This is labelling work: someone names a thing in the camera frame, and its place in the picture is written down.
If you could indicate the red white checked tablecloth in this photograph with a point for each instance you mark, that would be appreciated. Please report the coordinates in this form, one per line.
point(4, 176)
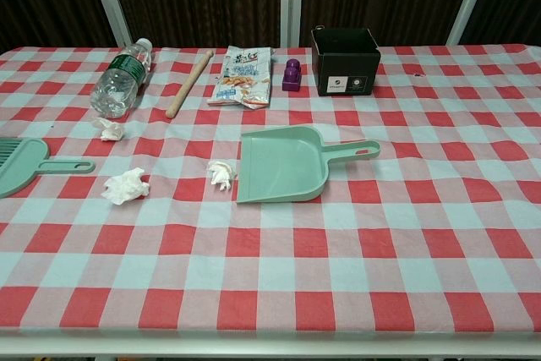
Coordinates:
point(270, 251)

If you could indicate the white snack bag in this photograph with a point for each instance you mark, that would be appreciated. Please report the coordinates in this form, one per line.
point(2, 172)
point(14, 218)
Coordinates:
point(241, 78)

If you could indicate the wooden stick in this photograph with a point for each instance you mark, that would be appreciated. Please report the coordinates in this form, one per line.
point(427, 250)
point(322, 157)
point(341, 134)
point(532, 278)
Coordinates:
point(186, 86)

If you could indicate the clear plastic water bottle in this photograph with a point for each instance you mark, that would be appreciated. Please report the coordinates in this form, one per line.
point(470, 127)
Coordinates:
point(116, 82)

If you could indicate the purple toy block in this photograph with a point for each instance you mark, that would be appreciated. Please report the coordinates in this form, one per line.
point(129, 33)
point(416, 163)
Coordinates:
point(292, 78)

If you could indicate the black open box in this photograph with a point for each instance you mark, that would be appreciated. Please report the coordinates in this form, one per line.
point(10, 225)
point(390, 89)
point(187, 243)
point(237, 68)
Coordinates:
point(346, 69)

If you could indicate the green plastic dustpan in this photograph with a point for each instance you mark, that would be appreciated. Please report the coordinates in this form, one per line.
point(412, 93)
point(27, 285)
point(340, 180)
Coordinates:
point(279, 166)

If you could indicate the green hand brush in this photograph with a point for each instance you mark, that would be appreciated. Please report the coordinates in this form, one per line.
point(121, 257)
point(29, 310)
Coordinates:
point(21, 162)

